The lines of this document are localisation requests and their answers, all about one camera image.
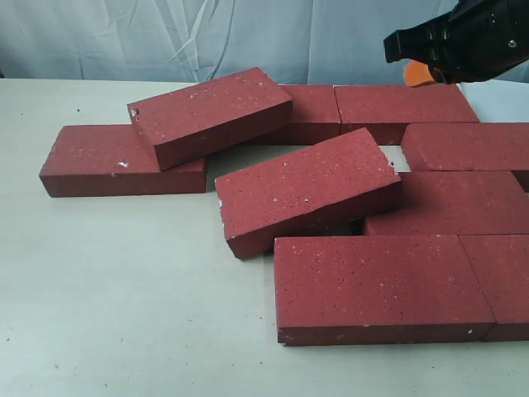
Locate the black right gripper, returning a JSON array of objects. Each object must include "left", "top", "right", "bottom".
[{"left": 384, "top": 0, "right": 528, "bottom": 88}]

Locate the red brick right second row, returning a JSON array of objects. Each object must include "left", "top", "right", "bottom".
[{"left": 401, "top": 122, "right": 528, "bottom": 191}]

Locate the red brick right third row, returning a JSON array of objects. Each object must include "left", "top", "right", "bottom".
[{"left": 364, "top": 171, "right": 528, "bottom": 236}]

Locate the red brick front large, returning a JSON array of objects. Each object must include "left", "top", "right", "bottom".
[{"left": 274, "top": 235, "right": 495, "bottom": 346}]

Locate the pale blue backdrop curtain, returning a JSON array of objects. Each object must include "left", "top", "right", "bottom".
[{"left": 1, "top": 0, "right": 454, "bottom": 84}]

